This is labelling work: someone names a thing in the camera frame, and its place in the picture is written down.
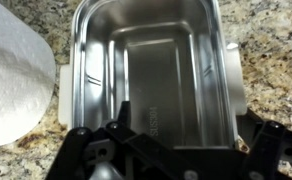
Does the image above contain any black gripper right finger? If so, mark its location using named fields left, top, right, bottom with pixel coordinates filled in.
left=235, top=108, right=292, bottom=180

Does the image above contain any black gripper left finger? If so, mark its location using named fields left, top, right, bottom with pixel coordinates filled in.
left=45, top=100, right=207, bottom=180

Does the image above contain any white steel lunch box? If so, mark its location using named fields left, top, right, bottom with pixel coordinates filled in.
left=58, top=0, right=247, bottom=148

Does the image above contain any white paper towel roll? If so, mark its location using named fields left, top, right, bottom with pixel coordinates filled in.
left=0, top=4, right=56, bottom=146

